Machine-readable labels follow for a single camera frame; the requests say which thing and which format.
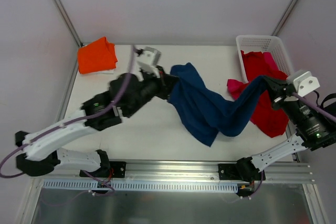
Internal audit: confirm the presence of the navy blue printed t-shirt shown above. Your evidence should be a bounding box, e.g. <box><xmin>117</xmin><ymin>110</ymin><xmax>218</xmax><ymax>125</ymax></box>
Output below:
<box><xmin>168</xmin><ymin>63</ymin><xmax>267</xmax><ymax>147</ymax></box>

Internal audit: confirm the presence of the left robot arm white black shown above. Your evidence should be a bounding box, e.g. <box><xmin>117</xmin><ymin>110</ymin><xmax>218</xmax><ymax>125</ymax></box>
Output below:
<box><xmin>15</xmin><ymin>68</ymin><xmax>178</xmax><ymax>177</ymax></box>

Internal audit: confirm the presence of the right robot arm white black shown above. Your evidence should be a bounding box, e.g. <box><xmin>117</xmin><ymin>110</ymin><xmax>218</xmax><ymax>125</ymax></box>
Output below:
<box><xmin>226</xmin><ymin>71</ymin><xmax>335</xmax><ymax>183</ymax></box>

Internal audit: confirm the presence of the red t-shirt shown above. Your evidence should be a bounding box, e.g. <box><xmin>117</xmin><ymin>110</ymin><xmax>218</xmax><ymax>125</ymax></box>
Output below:
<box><xmin>241</xmin><ymin>51</ymin><xmax>289</xmax><ymax>137</ymax></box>

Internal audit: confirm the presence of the white plastic basket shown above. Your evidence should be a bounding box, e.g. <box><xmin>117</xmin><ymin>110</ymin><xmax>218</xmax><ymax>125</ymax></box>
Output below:
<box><xmin>236</xmin><ymin>35</ymin><xmax>294</xmax><ymax>83</ymax></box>

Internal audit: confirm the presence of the folded orange t-shirt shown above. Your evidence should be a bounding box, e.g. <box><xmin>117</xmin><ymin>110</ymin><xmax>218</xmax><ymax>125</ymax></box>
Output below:
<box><xmin>77</xmin><ymin>37</ymin><xmax>118</xmax><ymax>74</ymax></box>

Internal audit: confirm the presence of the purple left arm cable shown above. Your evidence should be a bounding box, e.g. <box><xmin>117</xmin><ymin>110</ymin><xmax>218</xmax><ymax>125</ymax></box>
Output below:
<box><xmin>0</xmin><ymin>45</ymin><xmax>144</xmax><ymax>197</ymax></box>

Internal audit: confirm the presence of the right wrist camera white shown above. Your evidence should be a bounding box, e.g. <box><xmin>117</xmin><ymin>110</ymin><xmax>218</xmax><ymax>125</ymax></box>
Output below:
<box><xmin>286</xmin><ymin>70</ymin><xmax>320</xmax><ymax>97</ymax></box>

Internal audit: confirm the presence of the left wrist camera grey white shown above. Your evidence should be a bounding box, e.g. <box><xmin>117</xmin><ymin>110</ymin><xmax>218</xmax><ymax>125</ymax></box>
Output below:
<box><xmin>136</xmin><ymin>47</ymin><xmax>161</xmax><ymax>76</ymax></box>

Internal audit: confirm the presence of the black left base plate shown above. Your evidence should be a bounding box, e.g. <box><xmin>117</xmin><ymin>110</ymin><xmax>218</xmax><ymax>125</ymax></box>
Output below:
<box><xmin>87</xmin><ymin>161</ymin><xmax>127</xmax><ymax>179</ymax></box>

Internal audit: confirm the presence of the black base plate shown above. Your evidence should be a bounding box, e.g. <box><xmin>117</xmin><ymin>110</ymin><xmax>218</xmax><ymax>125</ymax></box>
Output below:
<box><xmin>87</xmin><ymin>161</ymin><xmax>127</xmax><ymax>179</ymax></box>
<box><xmin>218</xmin><ymin>163</ymin><xmax>266</xmax><ymax>183</ymax></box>

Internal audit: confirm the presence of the aluminium mounting rail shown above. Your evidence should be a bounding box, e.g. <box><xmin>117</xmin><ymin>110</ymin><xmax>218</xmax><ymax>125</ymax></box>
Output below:
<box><xmin>31</xmin><ymin>157</ymin><xmax>316</xmax><ymax>183</ymax></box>

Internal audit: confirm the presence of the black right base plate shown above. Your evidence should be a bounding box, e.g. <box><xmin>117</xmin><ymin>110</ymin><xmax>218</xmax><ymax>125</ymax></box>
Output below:
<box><xmin>218</xmin><ymin>163</ymin><xmax>266</xmax><ymax>183</ymax></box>

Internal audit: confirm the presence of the right aluminium frame post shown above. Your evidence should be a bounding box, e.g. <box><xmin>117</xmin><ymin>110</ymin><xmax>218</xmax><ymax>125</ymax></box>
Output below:
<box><xmin>271</xmin><ymin>0</ymin><xmax>300</xmax><ymax>36</ymax></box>

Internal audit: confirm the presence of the aluminium frame post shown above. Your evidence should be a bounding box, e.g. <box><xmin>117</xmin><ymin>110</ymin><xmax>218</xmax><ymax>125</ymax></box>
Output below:
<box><xmin>271</xmin><ymin>0</ymin><xmax>300</xmax><ymax>36</ymax></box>
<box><xmin>52</xmin><ymin>0</ymin><xmax>83</xmax><ymax>48</ymax></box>

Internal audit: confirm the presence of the left aluminium frame post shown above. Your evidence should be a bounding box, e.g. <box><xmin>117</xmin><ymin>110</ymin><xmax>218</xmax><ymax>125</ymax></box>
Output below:
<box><xmin>52</xmin><ymin>0</ymin><xmax>83</xmax><ymax>48</ymax></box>

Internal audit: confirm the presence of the white slotted cable duct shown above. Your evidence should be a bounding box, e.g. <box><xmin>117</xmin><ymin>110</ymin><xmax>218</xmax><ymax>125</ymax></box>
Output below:
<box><xmin>43</xmin><ymin>179</ymin><xmax>238</xmax><ymax>194</ymax></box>

